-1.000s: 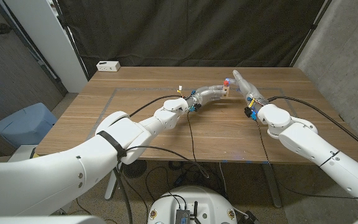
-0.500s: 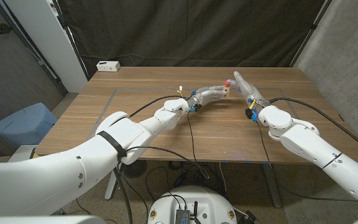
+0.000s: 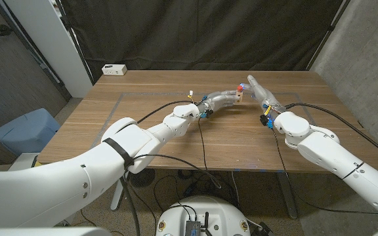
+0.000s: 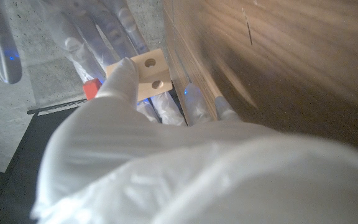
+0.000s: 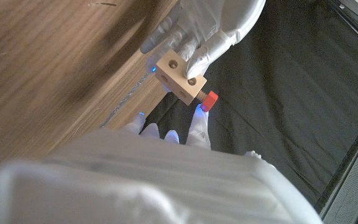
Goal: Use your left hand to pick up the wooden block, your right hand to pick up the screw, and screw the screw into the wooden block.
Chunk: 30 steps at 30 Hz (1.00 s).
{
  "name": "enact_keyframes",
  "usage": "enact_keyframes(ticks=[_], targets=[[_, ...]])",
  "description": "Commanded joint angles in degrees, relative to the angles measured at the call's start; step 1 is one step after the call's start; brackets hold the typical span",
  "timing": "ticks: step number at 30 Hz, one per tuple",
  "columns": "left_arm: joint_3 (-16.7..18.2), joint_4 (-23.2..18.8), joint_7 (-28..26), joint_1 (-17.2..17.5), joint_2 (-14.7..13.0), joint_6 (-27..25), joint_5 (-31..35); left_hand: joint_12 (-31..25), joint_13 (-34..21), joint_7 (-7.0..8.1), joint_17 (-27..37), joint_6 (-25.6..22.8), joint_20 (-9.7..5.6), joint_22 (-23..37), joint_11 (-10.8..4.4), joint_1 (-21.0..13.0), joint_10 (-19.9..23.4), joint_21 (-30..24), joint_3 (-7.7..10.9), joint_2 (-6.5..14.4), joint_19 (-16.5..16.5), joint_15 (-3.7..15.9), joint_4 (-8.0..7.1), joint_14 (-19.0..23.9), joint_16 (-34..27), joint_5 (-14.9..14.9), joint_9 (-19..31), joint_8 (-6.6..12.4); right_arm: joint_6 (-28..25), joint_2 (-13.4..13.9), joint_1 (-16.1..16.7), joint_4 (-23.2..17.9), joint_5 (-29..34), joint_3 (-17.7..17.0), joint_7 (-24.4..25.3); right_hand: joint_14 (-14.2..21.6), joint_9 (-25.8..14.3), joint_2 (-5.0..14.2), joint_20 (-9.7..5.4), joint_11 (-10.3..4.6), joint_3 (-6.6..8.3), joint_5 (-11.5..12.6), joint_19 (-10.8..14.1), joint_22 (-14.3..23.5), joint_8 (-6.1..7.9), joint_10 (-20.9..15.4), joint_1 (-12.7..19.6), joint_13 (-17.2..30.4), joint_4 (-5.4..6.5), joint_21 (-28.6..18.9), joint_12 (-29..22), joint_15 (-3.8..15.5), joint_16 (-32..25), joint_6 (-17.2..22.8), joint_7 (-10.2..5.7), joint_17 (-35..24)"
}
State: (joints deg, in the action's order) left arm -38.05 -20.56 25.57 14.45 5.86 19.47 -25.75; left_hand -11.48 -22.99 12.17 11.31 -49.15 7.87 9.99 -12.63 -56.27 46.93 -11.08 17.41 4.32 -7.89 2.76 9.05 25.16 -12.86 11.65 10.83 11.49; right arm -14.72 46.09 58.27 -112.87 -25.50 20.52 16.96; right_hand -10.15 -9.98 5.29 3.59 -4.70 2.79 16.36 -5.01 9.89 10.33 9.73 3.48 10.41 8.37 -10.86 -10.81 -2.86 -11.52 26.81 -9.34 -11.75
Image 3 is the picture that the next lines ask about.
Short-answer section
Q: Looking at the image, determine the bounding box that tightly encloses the black door handle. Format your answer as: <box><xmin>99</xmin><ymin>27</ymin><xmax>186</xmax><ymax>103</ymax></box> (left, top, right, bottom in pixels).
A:
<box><xmin>0</xmin><ymin>24</ymin><xmax>14</xmax><ymax>37</ymax></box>

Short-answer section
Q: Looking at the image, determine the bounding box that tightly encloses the blue plastic bin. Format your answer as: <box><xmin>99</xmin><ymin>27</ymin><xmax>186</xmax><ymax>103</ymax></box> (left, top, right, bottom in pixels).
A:
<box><xmin>0</xmin><ymin>108</ymin><xmax>61</xmax><ymax>157</ymax></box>

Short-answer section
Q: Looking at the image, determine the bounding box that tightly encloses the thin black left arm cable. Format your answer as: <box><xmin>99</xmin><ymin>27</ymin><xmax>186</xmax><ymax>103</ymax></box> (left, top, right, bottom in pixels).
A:
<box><xmin>119</xmin><ymin>117</ymin><xmax>222</xmax><ymax>236</ymax></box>

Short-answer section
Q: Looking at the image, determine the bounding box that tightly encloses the black floor cable bundle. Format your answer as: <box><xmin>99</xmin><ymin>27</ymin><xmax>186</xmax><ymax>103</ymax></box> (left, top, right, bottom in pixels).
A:
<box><xmin>152</xmin><ymin>168</ymin><xmax>242</xmax><ymax>210</ymax></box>

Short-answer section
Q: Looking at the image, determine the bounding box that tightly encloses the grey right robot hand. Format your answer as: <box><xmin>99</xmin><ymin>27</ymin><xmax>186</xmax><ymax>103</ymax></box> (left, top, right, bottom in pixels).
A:
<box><xmin>240</xmin><ymin>74</ymin><xmax>288</xmax><ymax>130</ymax></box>

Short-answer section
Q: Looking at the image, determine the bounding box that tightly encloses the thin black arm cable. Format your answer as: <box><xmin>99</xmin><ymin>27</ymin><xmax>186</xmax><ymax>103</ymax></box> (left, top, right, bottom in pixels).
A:
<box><xmin>119</xmin><ymin>117</ymin><xmax>222</xmax><ymax>236</ymax></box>
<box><xmin>272</xmin><ymin>128</ymin><xmax>378</xmax><ymax>218</ymax></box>

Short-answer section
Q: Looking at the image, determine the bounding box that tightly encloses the white floor cable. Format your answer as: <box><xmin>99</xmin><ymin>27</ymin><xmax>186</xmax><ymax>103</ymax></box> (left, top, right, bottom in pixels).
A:
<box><xmin>230</xmin><ymin>170</ymin><xmax>241</xmax><ymax>206</ymax></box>

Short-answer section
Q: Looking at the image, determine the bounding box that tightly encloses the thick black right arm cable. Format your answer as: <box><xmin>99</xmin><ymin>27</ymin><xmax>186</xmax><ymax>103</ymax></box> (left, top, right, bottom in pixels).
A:
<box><xmin>285</xmin><ymin>102</ymin><xmax>378</xmax><ymax>164</ymax></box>

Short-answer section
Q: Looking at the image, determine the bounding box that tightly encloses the white table leg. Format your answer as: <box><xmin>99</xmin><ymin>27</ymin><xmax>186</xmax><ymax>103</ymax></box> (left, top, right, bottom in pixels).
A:
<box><xmin>110</xmin><ymin>172</ymin><xmax>131</xmax><ymax>211</ymax></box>

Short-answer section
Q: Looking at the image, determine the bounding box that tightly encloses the black backdrop curtain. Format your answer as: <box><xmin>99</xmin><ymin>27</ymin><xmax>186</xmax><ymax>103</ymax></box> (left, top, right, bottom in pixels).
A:
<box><xmin>59</xmin><ymin>0</ymin><xmax>350</xmax><ymax>83</ymax></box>

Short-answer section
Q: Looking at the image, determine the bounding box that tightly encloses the black backdrop stand pole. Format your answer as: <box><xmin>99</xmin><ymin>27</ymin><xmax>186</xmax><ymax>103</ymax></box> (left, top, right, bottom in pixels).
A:
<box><xmin>305</xmin><ymin>0</ymin><xmax>352</xmax><ymax>71</ymax></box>
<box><xmin>54</xmin><ymin>0</ymin><xmax>95</xmax><ymax>85</ymax></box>

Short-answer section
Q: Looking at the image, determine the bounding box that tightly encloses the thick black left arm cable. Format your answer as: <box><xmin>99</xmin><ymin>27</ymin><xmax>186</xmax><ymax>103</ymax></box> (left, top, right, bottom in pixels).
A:
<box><xmin>136</xmin><ymin>100</ymin><xmax>196</xmax><ymax>125</ymax></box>

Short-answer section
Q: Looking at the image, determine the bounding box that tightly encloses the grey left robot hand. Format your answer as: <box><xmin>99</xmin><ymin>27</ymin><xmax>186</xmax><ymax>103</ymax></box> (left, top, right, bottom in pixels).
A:
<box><xmin>197</xmin><ymin>90</ymin><xmax>239</xmax><ymax>119</ymax></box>

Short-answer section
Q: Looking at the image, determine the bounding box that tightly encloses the white power strip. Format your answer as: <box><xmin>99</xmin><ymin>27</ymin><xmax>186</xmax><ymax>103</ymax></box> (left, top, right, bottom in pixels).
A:
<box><xmin>101</xmin><ymin>64</ymin><xmax>128</xmax><ymax>76</ymax></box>

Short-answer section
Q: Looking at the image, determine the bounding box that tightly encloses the large wooden panel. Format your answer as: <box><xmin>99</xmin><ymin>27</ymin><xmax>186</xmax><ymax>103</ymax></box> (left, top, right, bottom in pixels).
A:
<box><xmin>92</xmin><ymin>92</ymin><xmax>347</xmax><ymax>173</ymax></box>

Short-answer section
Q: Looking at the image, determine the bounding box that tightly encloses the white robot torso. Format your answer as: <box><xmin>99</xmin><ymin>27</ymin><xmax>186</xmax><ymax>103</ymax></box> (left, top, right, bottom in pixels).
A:
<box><xmin>156</xmin><ymin>195</ymin><xmax>251</xmax><ymax>236</ymax></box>

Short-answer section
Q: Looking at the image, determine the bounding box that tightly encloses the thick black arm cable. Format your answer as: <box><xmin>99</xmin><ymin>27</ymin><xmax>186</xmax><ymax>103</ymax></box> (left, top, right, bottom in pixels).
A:
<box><xmin>136</xmin><ymin>100</ymin><xmax>196</xmax><ymax>125</ymax></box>
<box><xmin>285</xmin><ymin>102</ymin><xmax>378</xmax><ymax>164</ymax></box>

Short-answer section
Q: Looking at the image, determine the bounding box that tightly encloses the grey table leg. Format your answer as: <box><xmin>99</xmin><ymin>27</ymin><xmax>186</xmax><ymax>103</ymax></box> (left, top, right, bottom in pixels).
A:
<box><xmin>276</xmin><ymin>172</ymin><xmax>299</xmax><ymax>220</ymax></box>

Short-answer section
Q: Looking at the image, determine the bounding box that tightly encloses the round black fan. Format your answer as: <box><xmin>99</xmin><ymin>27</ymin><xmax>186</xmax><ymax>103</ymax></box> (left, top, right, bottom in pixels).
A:
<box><xmin>129</xmin><ymin>168</ymin><xmax>156</xmax><ymax>189</ymax></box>

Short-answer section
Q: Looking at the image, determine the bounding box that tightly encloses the grey electronics box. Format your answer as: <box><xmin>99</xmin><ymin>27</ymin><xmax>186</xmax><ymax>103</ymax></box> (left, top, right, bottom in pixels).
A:
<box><xmin>184</xmin><ymin>220</ymin><xmax>202</xmax><ymax>236</ymax></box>

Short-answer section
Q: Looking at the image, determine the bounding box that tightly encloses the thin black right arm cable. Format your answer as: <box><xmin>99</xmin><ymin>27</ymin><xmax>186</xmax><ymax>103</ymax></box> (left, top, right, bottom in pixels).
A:
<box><xmin>272</xmin><ymin>128</ymin><xmax>378</xmax><ymax>218</ymax></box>

